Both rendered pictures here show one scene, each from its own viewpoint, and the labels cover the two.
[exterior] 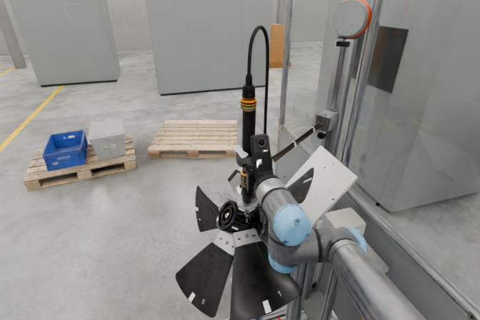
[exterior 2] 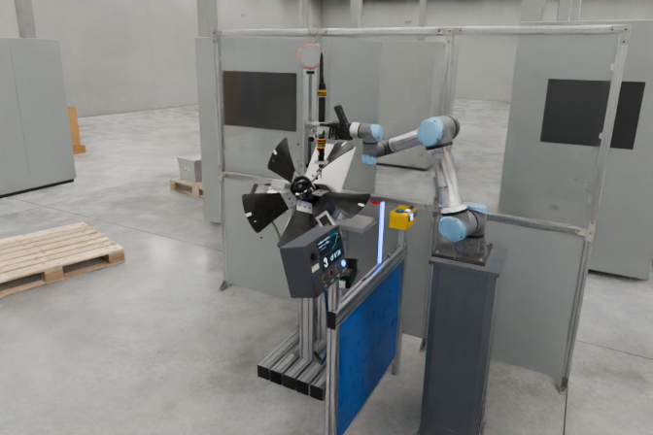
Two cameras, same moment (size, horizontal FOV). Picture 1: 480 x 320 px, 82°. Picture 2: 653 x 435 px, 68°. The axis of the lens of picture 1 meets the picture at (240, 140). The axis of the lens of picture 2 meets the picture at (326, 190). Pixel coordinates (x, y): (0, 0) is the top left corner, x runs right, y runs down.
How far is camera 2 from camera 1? 197 cm
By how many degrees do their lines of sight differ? 44
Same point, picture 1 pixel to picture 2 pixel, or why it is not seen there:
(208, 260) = (299, 221)
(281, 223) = (375, 128)
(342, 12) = (306, 51)
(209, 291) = not seen: hidden behind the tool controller
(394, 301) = not seen: hidden behind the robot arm
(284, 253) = (375, 149)
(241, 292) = (344, 207)
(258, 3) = (39, 54)
